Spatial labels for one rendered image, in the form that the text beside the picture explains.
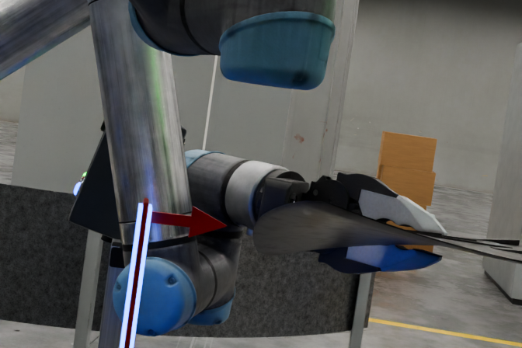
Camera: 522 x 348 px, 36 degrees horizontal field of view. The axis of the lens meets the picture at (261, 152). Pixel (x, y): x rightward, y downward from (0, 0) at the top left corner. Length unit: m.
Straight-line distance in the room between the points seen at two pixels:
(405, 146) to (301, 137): 3.88
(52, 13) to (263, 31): 0.49
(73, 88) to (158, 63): 6.25
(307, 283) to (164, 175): 1.92
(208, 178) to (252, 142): 5.80
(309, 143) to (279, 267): 2.40
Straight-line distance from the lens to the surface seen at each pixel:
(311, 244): 0.71
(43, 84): 7.14
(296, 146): 4.93
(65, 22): 0.98
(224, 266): 0.89
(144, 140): 0.78
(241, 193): 0.84
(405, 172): 8.73
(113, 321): 1.17
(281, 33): 0.52
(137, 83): 0.78
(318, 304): 2.73
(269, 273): 2.58
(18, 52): 1.01
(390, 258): 0.73
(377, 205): 0.75
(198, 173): 0.90
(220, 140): 6.72
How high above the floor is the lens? 1.27
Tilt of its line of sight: 3 degrees down
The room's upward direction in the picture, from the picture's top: 8 degrees clockwise
